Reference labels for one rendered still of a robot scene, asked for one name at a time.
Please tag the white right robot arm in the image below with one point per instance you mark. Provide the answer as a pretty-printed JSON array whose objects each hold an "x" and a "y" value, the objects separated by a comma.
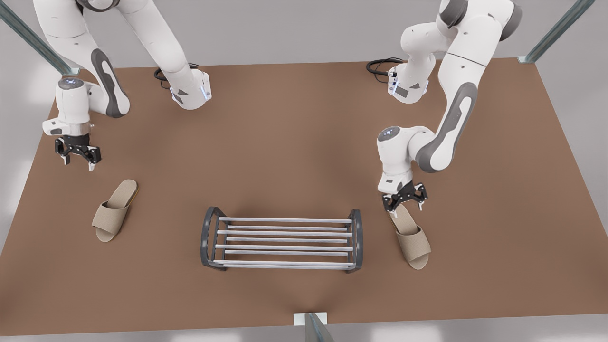
[{"x": 76, "y": 102}]

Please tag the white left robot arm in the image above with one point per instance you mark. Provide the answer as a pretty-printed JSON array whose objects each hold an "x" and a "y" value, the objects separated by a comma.
[{"x": 451, "y": 118}]

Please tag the grey metal shoe rack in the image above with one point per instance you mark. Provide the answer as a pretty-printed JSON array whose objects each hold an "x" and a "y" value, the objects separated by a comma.
[{"x": 282, "y": 240}]

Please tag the beige left slipper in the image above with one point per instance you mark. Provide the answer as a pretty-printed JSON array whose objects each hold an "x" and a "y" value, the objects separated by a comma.
[{"x": 411, "y": 236}]

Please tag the beige slipper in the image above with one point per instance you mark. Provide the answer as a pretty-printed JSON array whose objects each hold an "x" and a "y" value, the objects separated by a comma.
[
  {"x": 411, "y": 236},
  {"x": 115, "y": 209}
]

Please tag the beige right slipper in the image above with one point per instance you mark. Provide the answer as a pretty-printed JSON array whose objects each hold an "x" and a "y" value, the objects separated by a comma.
[{"x": 115, "y": 209}]

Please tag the silver frame post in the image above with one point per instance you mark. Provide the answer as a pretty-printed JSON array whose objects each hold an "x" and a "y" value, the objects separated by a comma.
[
  {"x": 555, "y": 31},
  {"x": 314, "y": 327},
  {"x": 35, "y": 38}
]

